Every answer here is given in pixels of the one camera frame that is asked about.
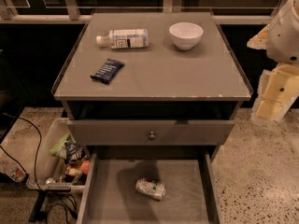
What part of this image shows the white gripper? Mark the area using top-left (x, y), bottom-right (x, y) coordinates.
top-left (247, 25), bottom-right (299, 123)

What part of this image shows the red apple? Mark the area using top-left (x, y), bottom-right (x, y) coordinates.
top-left (81, 161), bottom-right (91, 175)

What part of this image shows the clear plastic water bottle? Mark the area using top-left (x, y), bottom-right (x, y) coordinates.
top-left (96, 29), bottom-right (149, 49)

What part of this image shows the round metal drawer knob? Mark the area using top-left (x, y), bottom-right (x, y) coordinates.
top-left (149, 132), bottom-right (156, 140)

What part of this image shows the grey drawer cabinet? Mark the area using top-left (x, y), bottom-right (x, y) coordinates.
top-left (51, 11), bottom-right (254, 161)

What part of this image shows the green snack bag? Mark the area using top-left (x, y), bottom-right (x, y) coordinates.
top-left (50, 133), bottom-right (71, 159)

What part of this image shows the metal window railing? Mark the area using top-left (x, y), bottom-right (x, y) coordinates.
top-left (0, 0), bottom-right (287, 24)

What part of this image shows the black power cable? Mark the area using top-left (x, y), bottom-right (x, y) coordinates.
top-left (0, 112), bottom-right (78, 224)

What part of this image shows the plastic bottle on floor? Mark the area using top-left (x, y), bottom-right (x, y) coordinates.
top-left (0, 160), bottom-right (26, 183)

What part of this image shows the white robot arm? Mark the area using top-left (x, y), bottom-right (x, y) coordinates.
top-left (247, 0), bottom-right (299, 125)

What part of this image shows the dark blue chip bag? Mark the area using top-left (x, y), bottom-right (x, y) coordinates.
top-left (64, 141), bottom-right (86, 163)

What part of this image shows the closed top grey drawer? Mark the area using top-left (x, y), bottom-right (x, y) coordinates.
top-left (67, 119), bottom-right (234, 146)

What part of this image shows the dark blue snack bar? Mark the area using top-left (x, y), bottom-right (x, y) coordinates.
top-left (91, 59), bottom-right (124, 84)

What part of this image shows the crushed 7up can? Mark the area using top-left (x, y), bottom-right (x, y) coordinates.
top-left (135, 178), bottom-right (165, 201)

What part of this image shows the black device on floor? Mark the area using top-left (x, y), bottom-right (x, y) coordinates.
top-left (28, 188), bottom-right (71, 223)

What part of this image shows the clear plastic storage bin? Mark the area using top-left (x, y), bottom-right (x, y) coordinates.
top-left (26, 118), bottom-right (86, 191)

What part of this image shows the white ceramic bowl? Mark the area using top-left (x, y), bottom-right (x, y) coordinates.
top-left (169, 22), bottom-right (204, 50)

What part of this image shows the open middle grey drawer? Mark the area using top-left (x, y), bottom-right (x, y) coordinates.
top-left (77, 151), bottom-right (222, 224)

